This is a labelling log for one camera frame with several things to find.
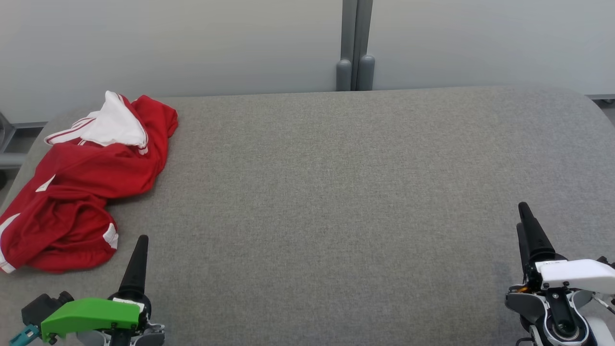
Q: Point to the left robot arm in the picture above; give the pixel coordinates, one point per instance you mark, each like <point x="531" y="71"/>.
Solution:
<point x="153" y="337"/>

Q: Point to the grey metal side frame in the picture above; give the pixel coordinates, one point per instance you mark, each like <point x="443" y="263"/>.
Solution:
<point x="9" y="159"/>

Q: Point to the grey partition base frame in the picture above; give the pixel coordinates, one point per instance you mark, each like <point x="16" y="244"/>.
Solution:
<point x="603" y="97"/>

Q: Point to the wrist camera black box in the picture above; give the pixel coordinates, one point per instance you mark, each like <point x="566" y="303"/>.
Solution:
<point x="43" y="307"/>
<point x="606" y="262"/>

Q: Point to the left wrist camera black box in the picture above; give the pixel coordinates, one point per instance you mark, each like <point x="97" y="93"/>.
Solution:
<point x="43" y="307"/>

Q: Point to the red shorts white stripes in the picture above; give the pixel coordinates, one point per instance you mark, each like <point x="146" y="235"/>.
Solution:
<point x="62" y="235"/>

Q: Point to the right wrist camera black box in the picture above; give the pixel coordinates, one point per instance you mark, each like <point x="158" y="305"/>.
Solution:
<point x="606" y="262"/>

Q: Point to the grey partition post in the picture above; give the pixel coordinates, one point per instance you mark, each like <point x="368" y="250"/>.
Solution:
<point x="355" y="48"/>

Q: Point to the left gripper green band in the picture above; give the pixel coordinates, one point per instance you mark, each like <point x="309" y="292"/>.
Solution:
<point x="91" y="312"/>

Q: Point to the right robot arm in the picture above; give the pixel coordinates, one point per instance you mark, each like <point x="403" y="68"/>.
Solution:
<point x="562" y="327"/>

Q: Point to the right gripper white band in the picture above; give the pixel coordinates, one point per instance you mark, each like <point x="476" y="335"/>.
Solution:
<point x="576" y="276"/>

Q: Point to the red white basketball jersey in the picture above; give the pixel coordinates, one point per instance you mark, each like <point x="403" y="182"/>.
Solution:
<point x="120" y="163"/>

